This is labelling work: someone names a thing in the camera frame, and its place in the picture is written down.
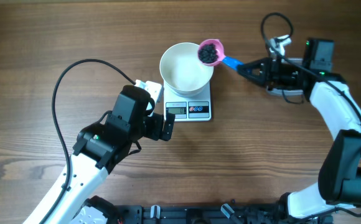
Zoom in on black left camera cable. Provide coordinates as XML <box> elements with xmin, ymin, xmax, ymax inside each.
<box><xmin>39</xmin><ymin>58</ymin><xmax>136</xmax><ymax>224</ymax></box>

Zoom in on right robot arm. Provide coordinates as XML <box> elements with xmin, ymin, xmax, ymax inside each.
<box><xmin>233</xmin><ymin>36</ymin><xmax>361</xmax><ymax>223</ymax></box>

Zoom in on black camera cable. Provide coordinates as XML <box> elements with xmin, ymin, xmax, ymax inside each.
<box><xmin>260</xmin><ymin>12</ymin><xmax>361</xmax><ymax>218</ymax></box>
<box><xmin>39</xmin><ymin>58</ymin><xmax>136</xmax><ymax>224</ymax></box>

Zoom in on white bowl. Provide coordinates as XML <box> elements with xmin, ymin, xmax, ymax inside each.
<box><xmin>159</xmin><ymin>42</ymin><xmax>213</xmax><ymax>96</ymax></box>

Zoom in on white digital kitchen scale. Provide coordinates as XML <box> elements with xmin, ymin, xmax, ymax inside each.
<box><xmin>163</xmin><ymin>83</ymin><xmax>212</xmax><ymax>122</ymax></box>

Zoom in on black beans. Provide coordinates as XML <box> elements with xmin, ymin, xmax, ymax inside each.
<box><xmin>198</xmin><ymin>44</ymin><xmax>218</xmax><ymax>64</ymax></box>

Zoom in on black right camera cable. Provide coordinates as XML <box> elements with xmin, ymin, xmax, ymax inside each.
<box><xmin>260</xmin><ymin>12</ymin><xmax>361</xmax><ymax>218</ymax></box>

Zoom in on pink scoop blue handle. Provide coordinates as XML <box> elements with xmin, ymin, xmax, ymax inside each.
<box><xmin>197</xmin><ymin>39</ymin><xmax>243</xmax><ymax>70</ymax></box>

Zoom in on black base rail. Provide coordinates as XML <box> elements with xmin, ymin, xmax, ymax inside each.
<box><xmin>71</xmin><ymin>195</ymin><xmax>334</xmax><ymax>224</ymax></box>

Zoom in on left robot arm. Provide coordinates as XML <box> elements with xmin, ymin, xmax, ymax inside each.
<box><xmin>26</xmin><ymin>82</ymin><xmax>175</xmax><ymax>223</ymax></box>

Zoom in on clear plastic container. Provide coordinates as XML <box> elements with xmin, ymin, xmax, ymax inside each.
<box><xmin>266</xmin><ymin>58</ymin><xmax>303</xmax><ymax>97</ymax></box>

